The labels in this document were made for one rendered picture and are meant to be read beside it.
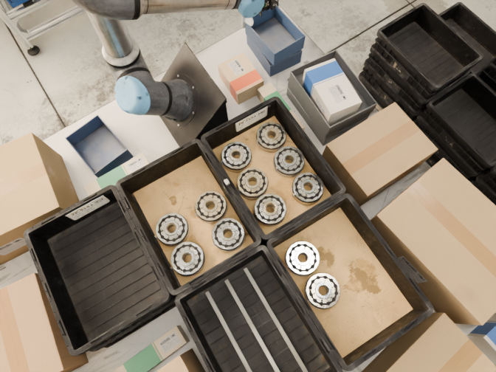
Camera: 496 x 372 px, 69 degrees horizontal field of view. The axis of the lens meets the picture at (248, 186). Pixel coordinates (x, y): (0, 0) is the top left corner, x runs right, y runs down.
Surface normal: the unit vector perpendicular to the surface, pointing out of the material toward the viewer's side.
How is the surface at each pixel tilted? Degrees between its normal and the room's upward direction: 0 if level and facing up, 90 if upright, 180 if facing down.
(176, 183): 0
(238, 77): 0
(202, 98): 43
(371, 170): 0
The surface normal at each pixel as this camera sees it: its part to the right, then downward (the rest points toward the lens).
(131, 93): -0.53, 0.22
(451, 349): -0.03, -0.33
